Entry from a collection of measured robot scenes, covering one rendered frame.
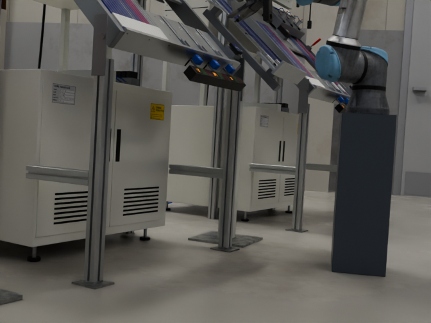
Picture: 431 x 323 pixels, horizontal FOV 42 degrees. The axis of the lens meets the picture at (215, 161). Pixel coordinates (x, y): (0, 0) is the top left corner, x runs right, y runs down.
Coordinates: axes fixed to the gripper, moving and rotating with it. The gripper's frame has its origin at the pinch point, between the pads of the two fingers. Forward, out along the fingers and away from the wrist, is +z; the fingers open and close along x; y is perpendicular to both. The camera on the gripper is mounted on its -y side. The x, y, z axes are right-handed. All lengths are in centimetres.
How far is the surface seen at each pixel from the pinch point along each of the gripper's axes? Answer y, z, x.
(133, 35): -18, 10, 76
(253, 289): -98, 17, 61
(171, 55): -21, 11, 54
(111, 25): -15, 13, 81
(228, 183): -60, 29, 12
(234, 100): -32.9, 11.8, 12.0
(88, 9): -6, 18, 80
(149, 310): -91, 30, 95
